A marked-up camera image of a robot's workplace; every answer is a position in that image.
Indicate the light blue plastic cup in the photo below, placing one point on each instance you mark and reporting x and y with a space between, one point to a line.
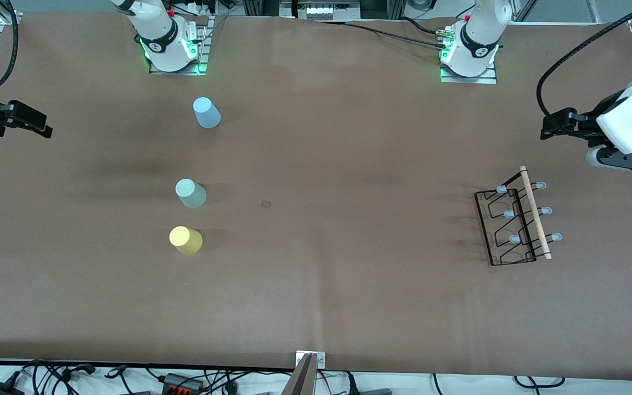
207 113

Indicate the black orange connector box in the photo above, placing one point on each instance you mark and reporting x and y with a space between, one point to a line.
183 382

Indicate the yellow plastic cup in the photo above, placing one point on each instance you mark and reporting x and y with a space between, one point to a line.
185 240

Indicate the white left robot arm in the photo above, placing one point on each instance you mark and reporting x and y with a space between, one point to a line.
475 44

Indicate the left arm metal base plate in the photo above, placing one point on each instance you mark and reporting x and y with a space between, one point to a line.
472 79

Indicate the pale green plastic cup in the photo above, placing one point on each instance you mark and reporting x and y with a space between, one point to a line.
190 193

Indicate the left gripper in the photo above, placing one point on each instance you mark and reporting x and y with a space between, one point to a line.
590 120

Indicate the brown paper table cover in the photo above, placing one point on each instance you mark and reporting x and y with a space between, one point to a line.
316 302

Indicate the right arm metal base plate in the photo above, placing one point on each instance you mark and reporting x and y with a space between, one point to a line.
201 55

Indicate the black power adapter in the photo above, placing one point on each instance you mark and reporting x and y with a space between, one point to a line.
0 388

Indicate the white power strip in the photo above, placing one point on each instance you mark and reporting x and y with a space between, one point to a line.
198 6

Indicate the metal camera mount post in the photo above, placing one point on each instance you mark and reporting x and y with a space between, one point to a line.
304 376

